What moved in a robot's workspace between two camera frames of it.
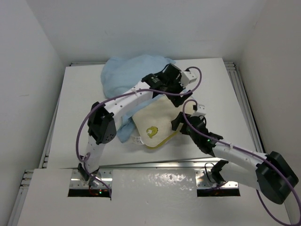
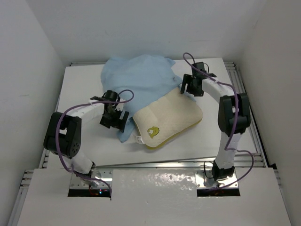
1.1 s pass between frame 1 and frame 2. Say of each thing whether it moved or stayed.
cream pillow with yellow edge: stayed
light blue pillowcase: stayed
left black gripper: moved
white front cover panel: stayed
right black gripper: moved
